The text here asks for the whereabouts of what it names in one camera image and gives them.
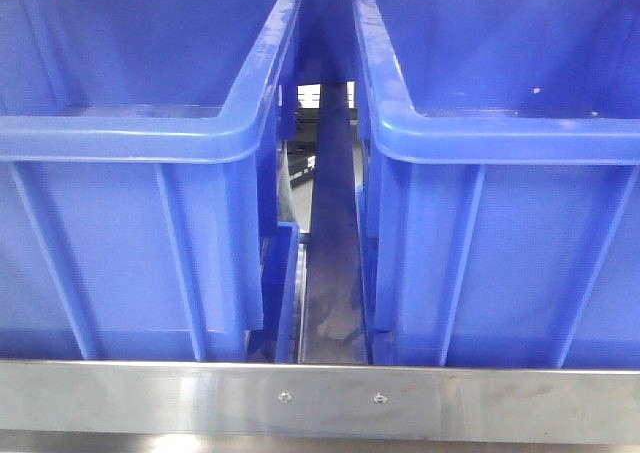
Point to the blue plastic bin left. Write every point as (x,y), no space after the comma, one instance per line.
(139,149)

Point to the blue plastic bin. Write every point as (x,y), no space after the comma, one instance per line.
(500,210)
(139,149)

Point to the blue plastic bin right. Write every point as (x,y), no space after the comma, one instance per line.
(500,210)

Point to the steel shelf front rail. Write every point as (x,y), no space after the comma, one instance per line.
(529,406)

